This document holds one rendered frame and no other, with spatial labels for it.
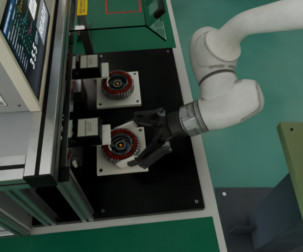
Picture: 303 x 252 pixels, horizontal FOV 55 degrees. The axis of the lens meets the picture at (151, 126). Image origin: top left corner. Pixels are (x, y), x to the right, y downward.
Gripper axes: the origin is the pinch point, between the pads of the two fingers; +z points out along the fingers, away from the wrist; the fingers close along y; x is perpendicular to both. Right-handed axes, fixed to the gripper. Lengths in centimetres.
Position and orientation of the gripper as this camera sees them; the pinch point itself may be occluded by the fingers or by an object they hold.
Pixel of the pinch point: (122, 145)
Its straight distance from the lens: 87.6
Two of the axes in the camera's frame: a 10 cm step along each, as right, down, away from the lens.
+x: 4.8, 4.3, 7.6
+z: -8.7, 3.4, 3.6
